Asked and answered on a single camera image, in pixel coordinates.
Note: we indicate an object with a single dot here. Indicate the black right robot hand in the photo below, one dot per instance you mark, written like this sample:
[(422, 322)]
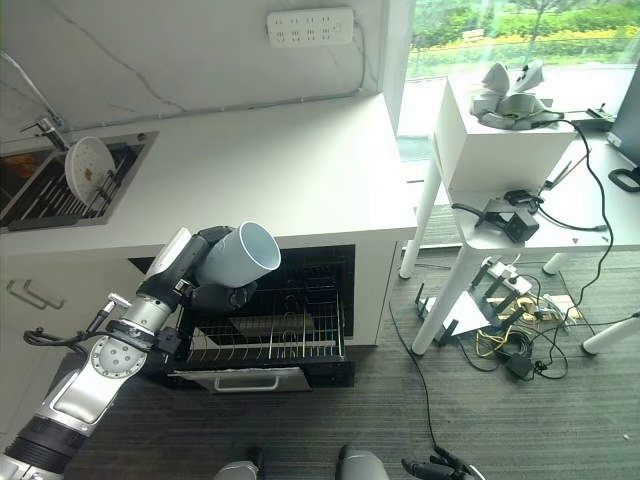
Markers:
[(440, 469)]

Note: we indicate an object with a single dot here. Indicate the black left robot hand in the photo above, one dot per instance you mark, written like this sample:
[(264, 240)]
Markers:
[(170, 272)]

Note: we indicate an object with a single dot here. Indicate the pale blue cup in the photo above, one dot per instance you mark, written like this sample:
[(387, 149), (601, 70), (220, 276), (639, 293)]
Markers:
[(235, 260)]

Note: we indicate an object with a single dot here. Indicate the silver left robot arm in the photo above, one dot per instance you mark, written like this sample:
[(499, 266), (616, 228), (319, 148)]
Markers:
[(85, 385)]

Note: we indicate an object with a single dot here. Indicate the black drawer dishwasher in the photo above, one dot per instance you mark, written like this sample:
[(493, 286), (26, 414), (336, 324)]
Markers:
[(320, 270)]

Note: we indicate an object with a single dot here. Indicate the silver right robot leg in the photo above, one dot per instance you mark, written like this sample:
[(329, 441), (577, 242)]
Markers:
[(362, 465)]

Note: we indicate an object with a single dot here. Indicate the silver robot leg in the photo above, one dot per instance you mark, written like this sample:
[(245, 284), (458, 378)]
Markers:
[(362, 465), (237, 470)]

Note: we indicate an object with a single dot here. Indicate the black power adapter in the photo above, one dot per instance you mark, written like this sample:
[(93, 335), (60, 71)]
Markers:
[(518, 366)]

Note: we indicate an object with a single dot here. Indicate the black sink dish rack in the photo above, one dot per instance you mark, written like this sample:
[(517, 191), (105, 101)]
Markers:
[(60, 202)]

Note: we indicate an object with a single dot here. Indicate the white round plate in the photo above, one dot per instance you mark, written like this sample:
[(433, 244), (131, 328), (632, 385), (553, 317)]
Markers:
[(87, 167)]

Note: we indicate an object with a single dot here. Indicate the black router with antennas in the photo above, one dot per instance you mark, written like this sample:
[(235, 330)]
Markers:
[(440, 325)]

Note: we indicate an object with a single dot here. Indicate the white kitchen counter cabinet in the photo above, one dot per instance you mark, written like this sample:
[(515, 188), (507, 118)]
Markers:
[(280, 170)]

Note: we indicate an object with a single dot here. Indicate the steel kitchen sink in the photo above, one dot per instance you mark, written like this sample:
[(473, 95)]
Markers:
[(30, 172)]

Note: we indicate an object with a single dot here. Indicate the steel kitchen faucet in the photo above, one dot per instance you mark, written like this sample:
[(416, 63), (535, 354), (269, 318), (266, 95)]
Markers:
[(47, 122)]

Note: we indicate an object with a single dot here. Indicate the silver left robot leg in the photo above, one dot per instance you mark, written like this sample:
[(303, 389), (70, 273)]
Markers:
[(237, 470)]

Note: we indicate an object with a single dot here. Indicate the wooden board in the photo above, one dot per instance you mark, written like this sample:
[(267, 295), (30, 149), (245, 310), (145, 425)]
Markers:
[(560, 305)]

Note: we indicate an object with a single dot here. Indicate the white desk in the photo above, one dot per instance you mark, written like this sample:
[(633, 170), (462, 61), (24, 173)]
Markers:
[(565, 220)]

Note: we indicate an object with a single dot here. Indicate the small black flat device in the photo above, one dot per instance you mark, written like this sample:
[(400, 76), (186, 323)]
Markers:
[(520, 196)]

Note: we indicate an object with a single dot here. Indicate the white box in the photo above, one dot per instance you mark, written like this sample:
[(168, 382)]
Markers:
[(500, 155)]

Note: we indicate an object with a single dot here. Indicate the dark thin sticks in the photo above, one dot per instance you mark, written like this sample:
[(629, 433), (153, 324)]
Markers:
[(560, 172)]

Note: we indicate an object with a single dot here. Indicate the white rounded VR controller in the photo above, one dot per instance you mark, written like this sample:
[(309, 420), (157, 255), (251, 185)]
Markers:
[(496, 79)]

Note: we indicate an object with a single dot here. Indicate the flat black desk device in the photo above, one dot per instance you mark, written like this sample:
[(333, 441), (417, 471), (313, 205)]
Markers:
[(595, 115)]

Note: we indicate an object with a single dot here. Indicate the dark monitor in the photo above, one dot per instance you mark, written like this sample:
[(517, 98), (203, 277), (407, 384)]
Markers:
[(627, 120)]

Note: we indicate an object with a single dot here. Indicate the white VR controller with buttons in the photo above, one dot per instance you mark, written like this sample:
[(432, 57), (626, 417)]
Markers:
[(530, 76)]

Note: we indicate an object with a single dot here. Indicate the black and silver metal frame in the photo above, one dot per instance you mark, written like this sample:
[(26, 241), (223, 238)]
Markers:
[(502, 285)]

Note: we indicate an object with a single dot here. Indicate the black cube camera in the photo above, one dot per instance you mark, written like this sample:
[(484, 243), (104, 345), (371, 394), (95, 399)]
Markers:
[(521, 226)]

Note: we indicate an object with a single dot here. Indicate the black metal bracket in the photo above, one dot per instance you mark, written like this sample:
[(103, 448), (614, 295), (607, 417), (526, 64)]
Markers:
[(492, 210)]

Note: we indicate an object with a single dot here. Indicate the white wall power strip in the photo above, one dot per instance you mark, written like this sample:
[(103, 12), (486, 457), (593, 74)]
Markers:
[(310, 26)]

